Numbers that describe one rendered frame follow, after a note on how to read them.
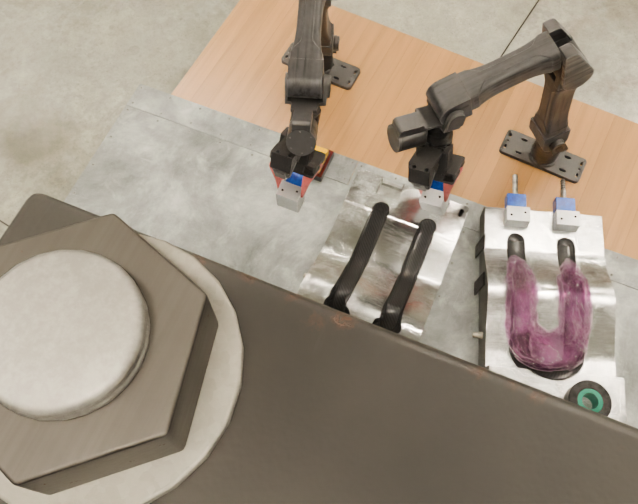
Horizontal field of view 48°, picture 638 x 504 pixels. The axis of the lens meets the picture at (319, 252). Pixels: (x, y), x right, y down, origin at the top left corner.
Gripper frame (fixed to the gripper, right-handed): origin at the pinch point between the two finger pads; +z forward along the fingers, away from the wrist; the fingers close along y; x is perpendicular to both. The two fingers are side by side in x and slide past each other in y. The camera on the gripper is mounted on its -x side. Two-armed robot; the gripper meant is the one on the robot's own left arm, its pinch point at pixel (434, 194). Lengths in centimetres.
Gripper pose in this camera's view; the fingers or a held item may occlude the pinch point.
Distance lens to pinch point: 155.3
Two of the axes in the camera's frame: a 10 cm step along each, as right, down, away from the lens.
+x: 4.5, -6.5, 6.2
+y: 8.9, 2.8, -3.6
